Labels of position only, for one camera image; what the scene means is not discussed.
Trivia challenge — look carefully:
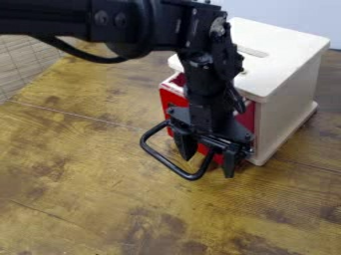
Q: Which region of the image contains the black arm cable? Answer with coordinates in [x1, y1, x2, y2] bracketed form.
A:
[33, 35, 131, 65]

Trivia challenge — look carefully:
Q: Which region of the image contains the white wooden cabinet box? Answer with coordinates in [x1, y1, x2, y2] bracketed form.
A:
[167, 17, 331, 167]

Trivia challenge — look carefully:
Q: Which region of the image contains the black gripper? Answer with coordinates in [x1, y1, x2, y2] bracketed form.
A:
[169, 17, 252, 178]

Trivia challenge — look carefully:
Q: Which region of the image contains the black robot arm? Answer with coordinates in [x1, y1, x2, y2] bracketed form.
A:
[0, 0, 254, 180]

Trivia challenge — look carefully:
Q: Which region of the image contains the black metal drawer handle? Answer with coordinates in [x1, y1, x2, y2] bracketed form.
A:
[139, 119, 215, 182]

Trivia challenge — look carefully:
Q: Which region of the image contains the red wooden drawer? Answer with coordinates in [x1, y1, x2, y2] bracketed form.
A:
[159, 71, 256, 165]

